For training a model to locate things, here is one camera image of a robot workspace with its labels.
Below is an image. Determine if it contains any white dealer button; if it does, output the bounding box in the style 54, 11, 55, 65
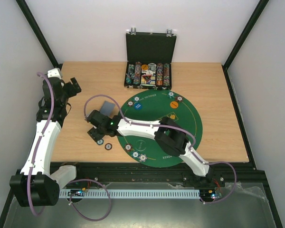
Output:
146, 70, 155, 75

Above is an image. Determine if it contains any black aluminium frame post right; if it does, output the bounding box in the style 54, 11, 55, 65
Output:
222, 0, 270, 68

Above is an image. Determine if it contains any triangular all in button in case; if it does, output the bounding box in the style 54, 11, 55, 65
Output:
141, 75, 152, 84

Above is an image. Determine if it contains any clear glass dealer puck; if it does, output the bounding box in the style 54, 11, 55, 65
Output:
135, 140, 146, 152

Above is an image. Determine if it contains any black aluminium frame post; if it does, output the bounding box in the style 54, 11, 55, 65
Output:
16, 0, 63, 69
222, 0, 270, 68

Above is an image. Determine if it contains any teal poker chip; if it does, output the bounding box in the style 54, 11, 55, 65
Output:
96, 139, 104, 145

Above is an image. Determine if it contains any orange big blind button in case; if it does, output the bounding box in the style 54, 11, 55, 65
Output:
141, 65, 149, 71

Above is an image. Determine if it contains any white slotted cable duct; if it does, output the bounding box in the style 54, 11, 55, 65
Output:
59, 189, 200, 199

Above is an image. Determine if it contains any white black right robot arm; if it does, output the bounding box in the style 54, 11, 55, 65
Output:
85, 110, 214, 186

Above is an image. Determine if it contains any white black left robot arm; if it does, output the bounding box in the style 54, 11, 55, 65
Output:
9, 68, 81, 207

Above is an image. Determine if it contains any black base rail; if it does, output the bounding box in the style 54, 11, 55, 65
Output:
50, 162, 269, 188

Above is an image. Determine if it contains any black poker chip case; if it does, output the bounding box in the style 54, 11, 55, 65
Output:
124, 27, 177, 90

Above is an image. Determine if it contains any round green poker mat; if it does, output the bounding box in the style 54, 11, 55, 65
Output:
118, 90, 203, 168

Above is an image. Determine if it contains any blue small blind button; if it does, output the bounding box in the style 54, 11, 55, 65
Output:
134, 103, 142, 110

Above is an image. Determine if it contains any chip row in case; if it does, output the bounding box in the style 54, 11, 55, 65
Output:
156, 63, 163, 86
163, 63, 170, 86
126, 64, 135, 84
133, 62, 142, 85

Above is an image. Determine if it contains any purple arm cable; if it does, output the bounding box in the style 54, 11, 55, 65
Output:
28, 72, 55, 216
84, 95, 237, 204

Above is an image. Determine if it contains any orange big blind button on mat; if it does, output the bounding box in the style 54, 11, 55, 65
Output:
170, 101, 179, 109

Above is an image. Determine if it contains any black aluminium frame post left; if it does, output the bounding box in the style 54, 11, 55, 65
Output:
16, 0, 63, 69

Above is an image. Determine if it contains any leftmost chip row in case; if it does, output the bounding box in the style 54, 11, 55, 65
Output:
126, 64, 135, 84

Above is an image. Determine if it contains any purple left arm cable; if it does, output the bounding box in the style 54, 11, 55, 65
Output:
28, 72, 55, 216

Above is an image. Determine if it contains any red chip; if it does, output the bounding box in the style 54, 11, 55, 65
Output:
104, 143, 113, 151
127, 101, 134, 107
124, 144, 133, 152
176, 96, 183, 102

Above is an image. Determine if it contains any blue patterned card deck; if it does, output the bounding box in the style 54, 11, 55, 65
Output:
99, 101, 115, 116

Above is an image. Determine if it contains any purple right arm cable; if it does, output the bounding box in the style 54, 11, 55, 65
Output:
84, 95, 237, 204

